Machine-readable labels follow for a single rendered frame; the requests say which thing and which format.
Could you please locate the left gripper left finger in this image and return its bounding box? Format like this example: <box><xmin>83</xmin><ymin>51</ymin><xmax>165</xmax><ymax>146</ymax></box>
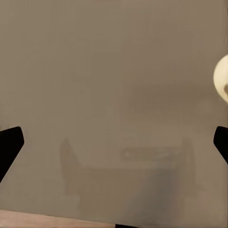
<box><xmin>0</xmin><ymin>126</ymin><xmax>24</xmax><ymax>182</ymax></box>

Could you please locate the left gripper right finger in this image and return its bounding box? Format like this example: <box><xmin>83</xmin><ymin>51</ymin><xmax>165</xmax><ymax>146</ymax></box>
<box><xmin>213</xmin><ymin>126</ymin><xmax>228</xmax><ymax>163</ymax></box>

